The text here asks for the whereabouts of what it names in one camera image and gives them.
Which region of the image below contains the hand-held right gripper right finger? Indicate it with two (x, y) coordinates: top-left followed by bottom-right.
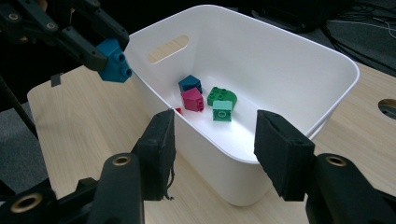
(253, 109), (317, 203)

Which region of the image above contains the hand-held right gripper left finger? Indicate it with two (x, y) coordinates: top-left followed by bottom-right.
(132, 108), (177, 202)

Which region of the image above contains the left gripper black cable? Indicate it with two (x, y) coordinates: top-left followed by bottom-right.
(0, 74), (39, 139)

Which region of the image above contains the black floor cable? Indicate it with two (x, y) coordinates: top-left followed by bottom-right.
(320, 24), (396, 68)

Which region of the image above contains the dark blue sloped toy brick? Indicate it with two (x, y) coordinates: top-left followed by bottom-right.
(177, 74), (204, 94)

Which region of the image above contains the mint green toy brick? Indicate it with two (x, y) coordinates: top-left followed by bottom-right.
(212, 100), (233, 122)

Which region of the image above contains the round table cable grommet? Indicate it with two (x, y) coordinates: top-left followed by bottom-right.
(377, 98), (396, 120)

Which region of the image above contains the dark magenta toy brick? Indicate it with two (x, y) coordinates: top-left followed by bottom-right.
(180, 87), (205, 112)

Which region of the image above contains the white floor cable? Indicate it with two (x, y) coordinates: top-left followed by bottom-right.
(326, 17), (396, 40)

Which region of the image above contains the white plastic bin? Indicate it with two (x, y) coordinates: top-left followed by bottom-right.
(124, 4), (361, 207)

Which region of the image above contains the grey metal table bracket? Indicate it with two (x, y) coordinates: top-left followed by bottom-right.
(50, 72), (64, 88)

